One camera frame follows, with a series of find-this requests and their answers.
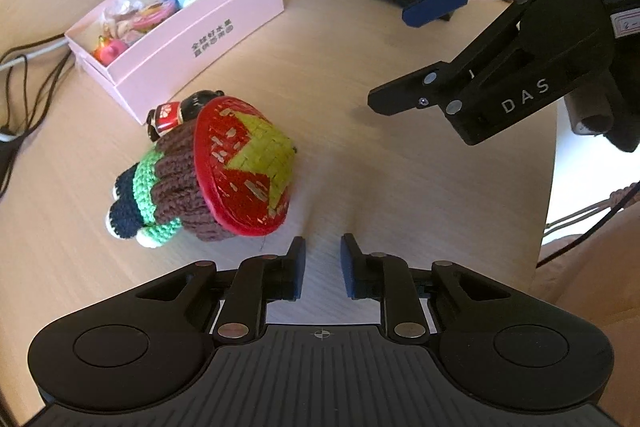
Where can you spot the knitted doll with red hat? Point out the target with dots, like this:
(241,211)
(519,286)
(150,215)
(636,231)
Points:
(175,177)

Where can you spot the beige snack packet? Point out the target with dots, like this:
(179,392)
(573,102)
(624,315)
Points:
(125,34)

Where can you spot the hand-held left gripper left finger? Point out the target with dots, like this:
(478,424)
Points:
(298,267)

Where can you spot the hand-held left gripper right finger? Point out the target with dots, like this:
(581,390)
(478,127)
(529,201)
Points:
(347,267)

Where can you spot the small pink dragon fruit toy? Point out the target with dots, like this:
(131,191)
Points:
(107,52)

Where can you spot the pink cardboard box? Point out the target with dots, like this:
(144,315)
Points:
(150,72)

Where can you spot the clear wrapped candy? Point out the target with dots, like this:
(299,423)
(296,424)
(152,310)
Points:
(120,9)

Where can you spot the small red black figurine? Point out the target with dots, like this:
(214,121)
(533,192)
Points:
(165,119)

